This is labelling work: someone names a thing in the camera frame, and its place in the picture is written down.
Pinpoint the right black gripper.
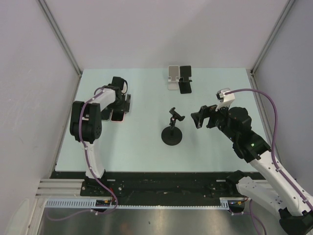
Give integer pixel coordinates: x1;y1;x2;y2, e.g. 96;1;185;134
191;100;238;141

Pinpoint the black phone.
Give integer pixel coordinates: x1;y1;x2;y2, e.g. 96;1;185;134
101;110;111;121

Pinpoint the black round base stand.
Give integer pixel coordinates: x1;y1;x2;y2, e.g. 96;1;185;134
161;107;185;146

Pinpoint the black rectangular phone stand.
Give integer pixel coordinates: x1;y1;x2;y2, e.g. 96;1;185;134
179;65;192;94

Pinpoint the white phone stand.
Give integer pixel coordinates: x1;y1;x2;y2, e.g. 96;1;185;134
168;65;180;90

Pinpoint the pink phone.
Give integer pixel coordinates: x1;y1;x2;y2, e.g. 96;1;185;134
111;111;125;122

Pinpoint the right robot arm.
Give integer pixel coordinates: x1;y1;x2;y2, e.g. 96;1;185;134
191;105;313;235

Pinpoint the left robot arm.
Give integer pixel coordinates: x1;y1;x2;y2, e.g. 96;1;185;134
69;76;131;196

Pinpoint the right aluminium table rail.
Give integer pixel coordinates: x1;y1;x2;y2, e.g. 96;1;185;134
246;69;281;164

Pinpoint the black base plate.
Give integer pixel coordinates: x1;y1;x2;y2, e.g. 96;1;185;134
50;171;263;204

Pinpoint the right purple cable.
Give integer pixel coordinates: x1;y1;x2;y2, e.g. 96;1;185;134
224;88;313;235

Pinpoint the left aluminium frame post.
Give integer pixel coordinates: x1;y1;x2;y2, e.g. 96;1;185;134
36;0;82;77

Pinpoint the aluminium frame post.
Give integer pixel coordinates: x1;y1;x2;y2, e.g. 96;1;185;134
250;0;297;75
36;0;82;77

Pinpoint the white slotted cable duct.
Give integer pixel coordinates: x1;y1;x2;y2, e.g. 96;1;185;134
45;197;246;210

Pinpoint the right aluminium frame post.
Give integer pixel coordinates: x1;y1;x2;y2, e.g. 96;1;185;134
250;0;297;75

